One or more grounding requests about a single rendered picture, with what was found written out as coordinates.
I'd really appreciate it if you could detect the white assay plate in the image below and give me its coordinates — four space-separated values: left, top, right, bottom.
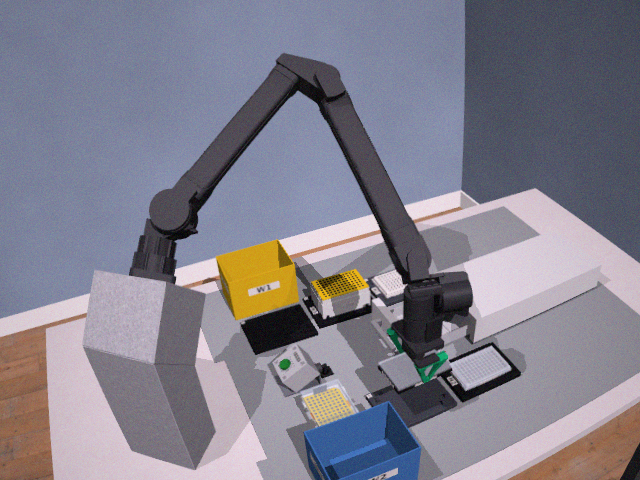
372 270 407 298
450 346 512 391

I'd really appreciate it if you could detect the blue bin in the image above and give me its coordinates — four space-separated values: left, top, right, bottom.
304 401 421 480

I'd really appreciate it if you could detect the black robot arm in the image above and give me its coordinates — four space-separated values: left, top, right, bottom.
129 53 473 343

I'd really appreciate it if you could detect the yellow bin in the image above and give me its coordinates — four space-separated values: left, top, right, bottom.
216 239 299 320

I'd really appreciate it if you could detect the grey bench mat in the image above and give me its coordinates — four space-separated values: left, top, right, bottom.
201 206 640 480

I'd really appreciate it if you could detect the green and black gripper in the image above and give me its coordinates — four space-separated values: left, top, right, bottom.
387 313 448 383

